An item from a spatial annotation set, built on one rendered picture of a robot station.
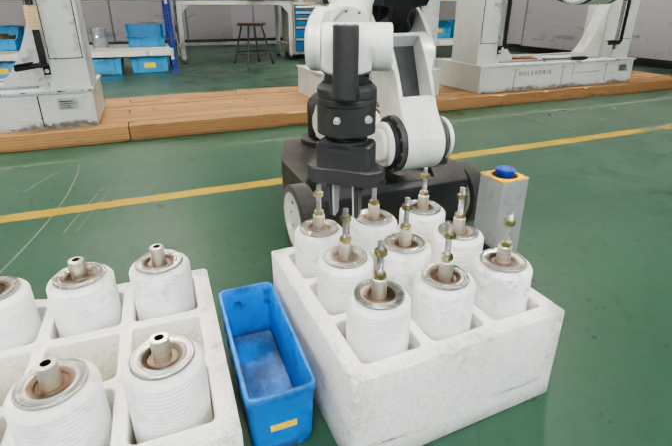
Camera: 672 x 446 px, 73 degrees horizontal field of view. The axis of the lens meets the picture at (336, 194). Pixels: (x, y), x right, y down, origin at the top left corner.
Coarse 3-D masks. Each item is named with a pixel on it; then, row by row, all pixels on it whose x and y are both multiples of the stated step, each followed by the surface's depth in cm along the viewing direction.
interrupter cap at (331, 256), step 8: (328, 248) 79; (336, 248) 79; (352, 248) 79; (360, 248) 79; (328, 256) 76; (336, 256) 77; (352, 256) 77; (360, 256) 76; (328, 264) 74; (336, 264) 74; (344, 264) 74; (352, 264) 74; (360, 264) 74
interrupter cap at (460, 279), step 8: (432, 264) 74; (424, 272) 72; (432, 272) 72; (456, 272) 72; (464, 272) 72; (424, 280) 70; (432, 280) 70; (440, 280) 70; (456, 280) 70; (464, 280) 70; (440, 288) 68; (448, 288) 68; (456, 288) 68
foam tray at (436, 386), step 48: (288, 288) 85; (336, 336) 69; (480, 336) 69; (528, 336) 73; (336, 384) 67; (384, 384) 63; (432, 384) 67; (480, 384) 72; (528, 384) 78; (336, 432) 71; (384, 432) 66; (432, 432) 71
